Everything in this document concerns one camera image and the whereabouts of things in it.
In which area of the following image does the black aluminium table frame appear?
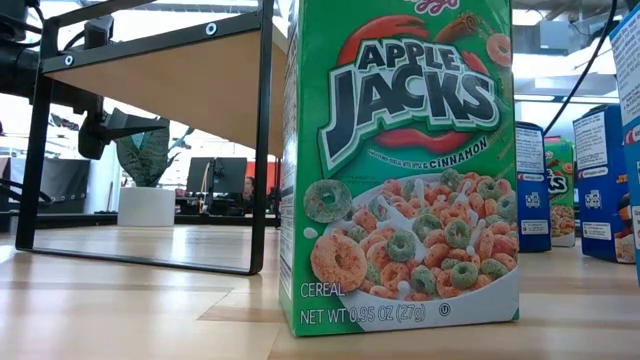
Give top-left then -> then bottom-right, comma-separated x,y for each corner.
0,212 -> 281,230

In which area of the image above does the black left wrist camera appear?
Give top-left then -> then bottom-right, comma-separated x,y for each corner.
82,14 -> 116,51

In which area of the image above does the white plant pot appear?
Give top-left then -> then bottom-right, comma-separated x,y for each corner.
117,186 -> 177,228

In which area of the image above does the black computer monitor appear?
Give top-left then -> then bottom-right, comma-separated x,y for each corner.
186,157 -> 217,194
214,157 -> 249,195

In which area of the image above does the black office desk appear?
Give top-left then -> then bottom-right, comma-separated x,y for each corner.
174,192 -> 274,217

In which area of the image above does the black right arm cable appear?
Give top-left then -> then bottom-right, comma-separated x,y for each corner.
543,0 -> 621,136

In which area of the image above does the blue Rice Krispies cereal box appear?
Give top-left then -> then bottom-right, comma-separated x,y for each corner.
514,121 -> 552,254
608,3 -> 640,289
572,103 -> 636,264

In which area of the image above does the green artificial plant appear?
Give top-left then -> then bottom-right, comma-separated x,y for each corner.
116,117 -> 196,189

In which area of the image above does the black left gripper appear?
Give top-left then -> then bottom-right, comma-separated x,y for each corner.
77,96 -> 169,161

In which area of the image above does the green Apple Jacks cereal box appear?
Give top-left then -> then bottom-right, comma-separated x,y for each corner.
278,0 -> 520,338
544,135 -> 576,249

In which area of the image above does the person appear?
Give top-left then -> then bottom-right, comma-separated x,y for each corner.
241,175 -> 257,214

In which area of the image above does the red partition panel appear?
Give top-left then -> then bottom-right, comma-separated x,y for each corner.
241,160 -> 277,217

